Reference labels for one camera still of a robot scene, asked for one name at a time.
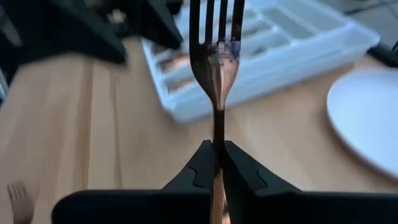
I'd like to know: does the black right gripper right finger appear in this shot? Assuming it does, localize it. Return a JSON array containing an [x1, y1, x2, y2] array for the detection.
[[222, 140, 398, 224]]

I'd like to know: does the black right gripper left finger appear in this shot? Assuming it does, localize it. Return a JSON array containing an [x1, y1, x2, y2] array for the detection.
[[51, 139, 216, 224]]

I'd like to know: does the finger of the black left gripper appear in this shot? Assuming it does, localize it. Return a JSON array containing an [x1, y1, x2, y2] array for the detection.
[[34, 0, 127, 65], [136, 0, 184, 50]]

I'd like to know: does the copper fork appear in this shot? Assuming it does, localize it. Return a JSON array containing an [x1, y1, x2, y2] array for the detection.
[[188, 0, 246, 224], [6, 180, 34, 224]]

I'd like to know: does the white round plate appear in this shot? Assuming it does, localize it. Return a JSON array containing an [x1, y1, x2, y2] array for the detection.
[[326, 68, 398, 180]]

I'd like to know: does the white cutlery organizer tray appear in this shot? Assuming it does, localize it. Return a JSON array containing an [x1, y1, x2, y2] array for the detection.
[[141, 0, 381, 124]]

